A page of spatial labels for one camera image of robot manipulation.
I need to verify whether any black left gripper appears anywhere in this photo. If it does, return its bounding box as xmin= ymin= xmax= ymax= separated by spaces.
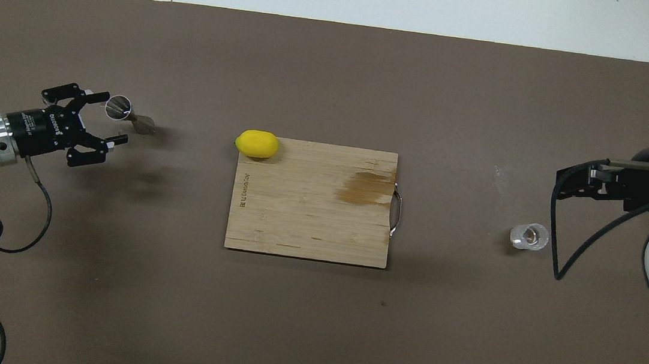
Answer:
xmin=1 ymin=76 xmax=134 ymax=173

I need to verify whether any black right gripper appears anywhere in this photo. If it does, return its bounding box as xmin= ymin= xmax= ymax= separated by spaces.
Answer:
xmin=553 ymin=137 xmax=649 ymax=213

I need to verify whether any metal jigger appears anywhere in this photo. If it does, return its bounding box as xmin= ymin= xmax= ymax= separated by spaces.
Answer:
xmin=102 ymin=93 xmax=159 ymax=136

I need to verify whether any small clear glass cup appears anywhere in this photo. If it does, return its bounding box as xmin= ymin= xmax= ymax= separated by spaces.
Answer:
xmin=508 ymin=220 xmax=551 ymax=253

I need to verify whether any yellow lemon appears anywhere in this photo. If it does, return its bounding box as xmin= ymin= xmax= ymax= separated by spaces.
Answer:
xmin=234 ymin=128 xmax=281 ymax=161

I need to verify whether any wooden cutting board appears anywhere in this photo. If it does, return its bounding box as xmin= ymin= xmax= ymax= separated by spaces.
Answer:
xmin=223 ymin=134 xmax=408 ymax=270

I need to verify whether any brown table mat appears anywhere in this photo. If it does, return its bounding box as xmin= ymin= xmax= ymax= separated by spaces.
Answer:
xmin=0 ymin=0 xmax=649 ymax=364

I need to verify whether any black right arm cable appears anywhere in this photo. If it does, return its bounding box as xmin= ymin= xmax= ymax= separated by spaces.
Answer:
xmin=542 ymin=152 xmax=649 ymax=290

